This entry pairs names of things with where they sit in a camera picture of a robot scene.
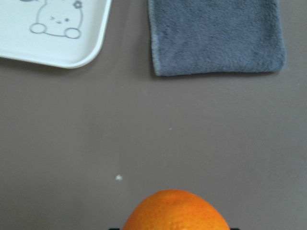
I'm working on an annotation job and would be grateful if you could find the grey folded cloth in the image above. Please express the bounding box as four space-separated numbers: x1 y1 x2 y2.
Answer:
148 0 286 76

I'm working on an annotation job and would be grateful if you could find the orange mandarin fruit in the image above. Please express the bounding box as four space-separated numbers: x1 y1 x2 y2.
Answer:
123 189 230 230

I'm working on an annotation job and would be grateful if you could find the cream rabbit tray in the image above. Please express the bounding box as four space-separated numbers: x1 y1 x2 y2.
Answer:
0 0 112 69

